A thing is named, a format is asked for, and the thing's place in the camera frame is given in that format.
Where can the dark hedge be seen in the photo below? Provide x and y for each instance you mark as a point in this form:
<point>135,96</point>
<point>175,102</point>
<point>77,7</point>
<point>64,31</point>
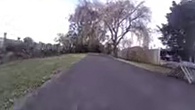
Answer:
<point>86,49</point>

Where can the large bare tree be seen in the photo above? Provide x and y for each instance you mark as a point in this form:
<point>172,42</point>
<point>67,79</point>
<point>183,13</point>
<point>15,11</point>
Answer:
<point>115,44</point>

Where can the bare drooping tree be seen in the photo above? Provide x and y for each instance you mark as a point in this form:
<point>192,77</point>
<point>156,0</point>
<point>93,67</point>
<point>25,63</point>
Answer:
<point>87,30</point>

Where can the grey asphalt path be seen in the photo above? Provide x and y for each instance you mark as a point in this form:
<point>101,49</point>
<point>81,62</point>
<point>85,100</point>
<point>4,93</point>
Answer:
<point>109,92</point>

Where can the brown wooden fence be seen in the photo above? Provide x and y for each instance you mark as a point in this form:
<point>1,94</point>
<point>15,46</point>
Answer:
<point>139,55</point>

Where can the narrow grass strip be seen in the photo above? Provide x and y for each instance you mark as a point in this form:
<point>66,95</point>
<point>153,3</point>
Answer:
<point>151,66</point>

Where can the wide grass verge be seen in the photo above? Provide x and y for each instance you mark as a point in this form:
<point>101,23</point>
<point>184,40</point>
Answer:
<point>23,75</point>

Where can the row of bushes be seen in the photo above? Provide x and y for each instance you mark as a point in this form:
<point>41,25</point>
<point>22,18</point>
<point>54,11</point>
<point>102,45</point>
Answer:
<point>15,52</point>

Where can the dark evergreen tree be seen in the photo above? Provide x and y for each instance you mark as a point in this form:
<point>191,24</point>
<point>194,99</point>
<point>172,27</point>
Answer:
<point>188,24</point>

